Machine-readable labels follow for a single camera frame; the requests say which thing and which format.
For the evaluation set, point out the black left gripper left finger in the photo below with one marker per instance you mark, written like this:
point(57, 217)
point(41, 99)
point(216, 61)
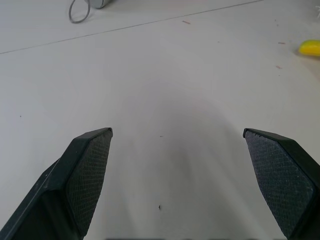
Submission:
point(75, 180)

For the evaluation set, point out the yellow banana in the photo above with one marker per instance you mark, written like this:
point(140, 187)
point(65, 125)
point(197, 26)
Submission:
point(311, 48)

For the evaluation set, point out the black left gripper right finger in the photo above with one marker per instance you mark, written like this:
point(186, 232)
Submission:
point(282, 175)

